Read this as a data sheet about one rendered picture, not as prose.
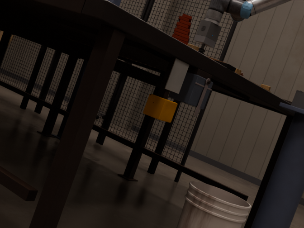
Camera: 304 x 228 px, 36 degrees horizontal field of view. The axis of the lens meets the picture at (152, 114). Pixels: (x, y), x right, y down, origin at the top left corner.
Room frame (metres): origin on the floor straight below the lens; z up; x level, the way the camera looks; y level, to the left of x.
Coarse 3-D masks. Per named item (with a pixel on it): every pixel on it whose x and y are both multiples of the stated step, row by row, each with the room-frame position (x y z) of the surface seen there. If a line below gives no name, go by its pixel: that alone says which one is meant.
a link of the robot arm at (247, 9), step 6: (234, 0) 2.21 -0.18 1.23; (240, 0) 2.21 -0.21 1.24; (228, 6) 2.21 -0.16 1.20; (234, 6) 2.20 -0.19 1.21; (240, 6) 2.20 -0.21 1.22; (246, 6) 2.20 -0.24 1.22; (252, 6) 2.21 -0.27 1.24; (228, 12) 2.23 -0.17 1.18; (234, 12) 2.21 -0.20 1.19; (240, 12) 2.20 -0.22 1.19; (246, 12) 2.20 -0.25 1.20; (240, 18) 2.30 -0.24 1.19; (246, 18) 2.22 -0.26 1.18
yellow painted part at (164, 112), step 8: (168, 64) 1.77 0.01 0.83; (168, 72) 1.76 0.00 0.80; (160, 88) 1.77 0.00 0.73; (152, 96) 1.74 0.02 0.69; (160, 96) 1.76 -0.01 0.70; (152, 104) 1.73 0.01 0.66; (160, 104) 1.72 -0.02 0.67; (168, 104) 1.73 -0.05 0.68; (176, 104) 1.77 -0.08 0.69; (144, 112) 1.75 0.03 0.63; (152, 112) 1.73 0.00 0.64; (160, 112) 1.71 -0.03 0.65; (168, 112) 1.74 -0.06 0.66; (168, 120) 1.76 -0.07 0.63
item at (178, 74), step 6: (180, 60) 1.76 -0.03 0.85; (174, 66) 1.73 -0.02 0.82; (180, 66) 1.77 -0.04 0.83; (186, 66) 1.80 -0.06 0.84; (174, 72) 1.75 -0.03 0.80; (180, 72) 1.78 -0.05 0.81; (186, 72) 1.81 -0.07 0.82; (168, 78) 1.73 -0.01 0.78; (174, 78) 1.76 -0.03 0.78; (180, 78) 1.79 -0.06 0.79; (168, 84) 1.74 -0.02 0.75; (174, 84) 1.77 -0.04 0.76; (180, 84) 1.80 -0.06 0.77; (174, 90) 1.78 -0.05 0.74
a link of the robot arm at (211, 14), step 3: (210, 9) 2.22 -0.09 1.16; (207, 12) 2.23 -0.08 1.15; (210, 12) 2.22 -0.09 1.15; (213, 12) 2.21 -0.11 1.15; (216, 12) 2.21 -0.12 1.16; (219, 12) 2.21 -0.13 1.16; (207, 15) 2.22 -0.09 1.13; (210, 15) 2.21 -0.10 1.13; (213, 15) 2.21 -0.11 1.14; (216, 15) 2.21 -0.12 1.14; (219, 15) 2.22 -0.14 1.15; (222, 15) 2.23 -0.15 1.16; (207, 18) 2.23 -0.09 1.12; (210, 18) 2.22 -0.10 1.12; (213, 18) 2.21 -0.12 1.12; (216, 18) 2.21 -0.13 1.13; (219, 18) 2.22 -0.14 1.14; (216, 21) 2.22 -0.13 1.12; (219, 21) 2.23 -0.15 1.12
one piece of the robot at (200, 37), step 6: (204, 24) 2.22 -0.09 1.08; (210, 24) 2.20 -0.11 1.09; (216, 24) 2.23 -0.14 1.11; (198, 30) 2.23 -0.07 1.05; (204, 30) 2.21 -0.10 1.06; (210, 30) 2.21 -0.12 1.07; (216, 30) 2.24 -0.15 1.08; (198, 36) 2.22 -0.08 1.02; (204, 36) 2.20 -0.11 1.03; (210, 36) 2.22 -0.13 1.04; (216, 36) 2.25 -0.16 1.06; (198, 42) 2.26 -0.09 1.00; (204, 42) 2.20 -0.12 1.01; (210, 42) 2.23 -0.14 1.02
